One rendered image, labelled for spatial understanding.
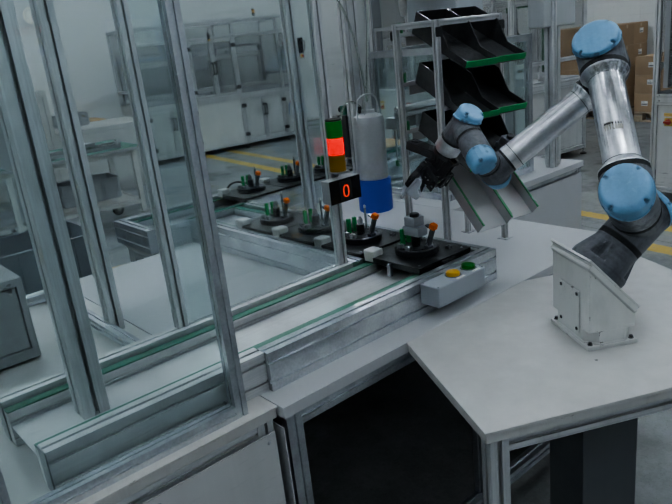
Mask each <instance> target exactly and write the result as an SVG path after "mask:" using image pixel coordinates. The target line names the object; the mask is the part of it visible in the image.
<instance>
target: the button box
mask: <svg viewBox="0 0 672 504"><path fill-rule="evenodd" d="M454 269H458V270H459V271H460V275H459V276H456V277H449V276H446V272H445V273H443V274H441V275H439V276H437V277H434V278H432V279H430V280H428V281H426V282H424V283H421V284H420V290H421V303H423V304H426V305H429V306H433V307H436V308H442V307H444V306H446V305H448V304H450V303H452V302H454V301H456V300H458V299H459V298H461V297H463V296H465V295H467V294H469V293H471V292H473V291H475V290H477V289H479V288H481V287H483V286H485V285H486V284H485V267H483V266H479V265H475V268H474V269H469V270H466V269H462V268H461V265H460V266H458V267H456V268H454Z"/></svg>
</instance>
